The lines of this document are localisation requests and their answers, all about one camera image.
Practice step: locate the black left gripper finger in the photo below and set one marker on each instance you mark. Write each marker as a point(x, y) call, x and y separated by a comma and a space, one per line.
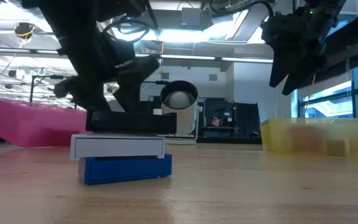
point(129, 93)
point(92, 98)

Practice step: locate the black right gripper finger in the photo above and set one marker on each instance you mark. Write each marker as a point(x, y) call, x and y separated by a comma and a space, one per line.
point(280, 68)
point(306, 70)

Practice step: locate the black digital display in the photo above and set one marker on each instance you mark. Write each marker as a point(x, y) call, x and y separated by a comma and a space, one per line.
point(129, 123)

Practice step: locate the white digital display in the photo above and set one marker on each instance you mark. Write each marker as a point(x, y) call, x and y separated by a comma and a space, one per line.
point(120, 147)

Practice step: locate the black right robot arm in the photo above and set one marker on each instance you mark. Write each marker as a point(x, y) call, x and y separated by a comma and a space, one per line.
point(328, 7)

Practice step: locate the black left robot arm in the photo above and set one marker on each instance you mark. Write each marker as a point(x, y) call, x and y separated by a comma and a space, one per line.
point(67, 31)

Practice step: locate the black boom stand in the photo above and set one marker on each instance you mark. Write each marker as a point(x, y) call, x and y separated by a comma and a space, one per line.
point(163, 82)

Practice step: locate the dark framed window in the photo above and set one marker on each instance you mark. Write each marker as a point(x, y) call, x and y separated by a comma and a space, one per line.
point(337, 102)

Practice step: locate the black pole stand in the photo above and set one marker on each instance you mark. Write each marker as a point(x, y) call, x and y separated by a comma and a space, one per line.
point(31, 93)

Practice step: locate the bright ceiling light panel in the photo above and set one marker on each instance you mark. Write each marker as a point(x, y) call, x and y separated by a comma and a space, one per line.
point(179, 35)

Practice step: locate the long ceiling strip light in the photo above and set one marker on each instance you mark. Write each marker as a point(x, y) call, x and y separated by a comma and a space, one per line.
point(185, 57)

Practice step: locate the yellow translucent plastic bin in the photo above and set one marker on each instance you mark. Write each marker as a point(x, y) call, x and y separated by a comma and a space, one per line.
point(278, 137)

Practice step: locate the red translucent plastic bin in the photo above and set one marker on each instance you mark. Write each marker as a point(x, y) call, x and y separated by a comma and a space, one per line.
point(26, 124)

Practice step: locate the blue digital display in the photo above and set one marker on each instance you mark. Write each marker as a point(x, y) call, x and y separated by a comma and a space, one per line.
point(126, 169)

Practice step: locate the person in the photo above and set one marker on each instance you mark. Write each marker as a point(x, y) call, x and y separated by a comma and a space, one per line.
point(216, 122)

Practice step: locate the grey ceiling box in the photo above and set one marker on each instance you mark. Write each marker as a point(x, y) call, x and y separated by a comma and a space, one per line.
point(194, 18)

